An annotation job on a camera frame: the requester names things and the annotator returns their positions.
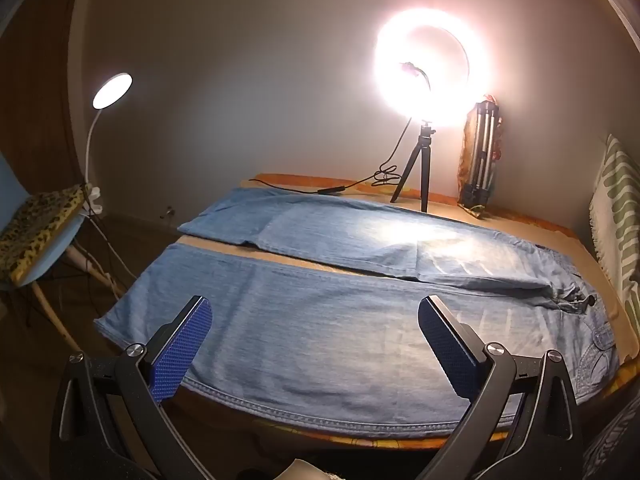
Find round ring light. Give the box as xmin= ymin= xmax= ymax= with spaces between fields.
xmin=374 ymin=7 xmax=493 ymax=128

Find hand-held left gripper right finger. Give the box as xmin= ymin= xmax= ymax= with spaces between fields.
xmin=417 ymin=295 xmax=586 ymax=480

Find small black tripod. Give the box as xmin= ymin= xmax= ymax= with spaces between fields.
xmin=390 ymin=119 xmax=436 ymax=213

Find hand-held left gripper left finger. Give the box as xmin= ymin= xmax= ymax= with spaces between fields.
xmin=50 ymin=295 xmax=216 ymax=480

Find folded grey tripod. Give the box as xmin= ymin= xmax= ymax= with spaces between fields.
xmin=457 ymin=101 xmax=501 ymax=208

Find white cloth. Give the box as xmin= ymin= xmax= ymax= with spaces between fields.
xmin=272 ymin=457 xmax=341 ymax=480

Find green striped white pillow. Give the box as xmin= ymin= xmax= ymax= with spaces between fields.
xmin=589 ymin=134 xmax=640 ymax=346

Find blue chair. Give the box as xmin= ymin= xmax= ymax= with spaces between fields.
xmin=0 ymin=152 xmax=131 ymax=356

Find white lamp cable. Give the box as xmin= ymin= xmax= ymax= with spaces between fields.
xmin=90 ymin=209 xmax=137 ymax=281

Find orange floral cloth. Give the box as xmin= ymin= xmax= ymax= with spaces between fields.
xmin=456 ymin=94 xmax=503 ymax=218

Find leopard print cushion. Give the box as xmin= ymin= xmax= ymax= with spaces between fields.
xmin=0 ymin=183 xmax=86 ymax=283

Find black ring light cable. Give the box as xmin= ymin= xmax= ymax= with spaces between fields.
xmin=248 ymin=117 xmax=416 ymax=196

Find white gooseneck desk lamp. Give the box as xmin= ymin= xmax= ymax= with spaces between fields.
xmin=82 ymin=72 xmax=134 ymax=211

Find light blue denim pants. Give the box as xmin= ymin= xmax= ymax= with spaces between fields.
xmin=94 ymin=187 xmax=621 ymax=438

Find dark patterned cloth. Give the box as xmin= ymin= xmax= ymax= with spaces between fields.
xmin=582 ymin=407 xmax=640 ymax=480

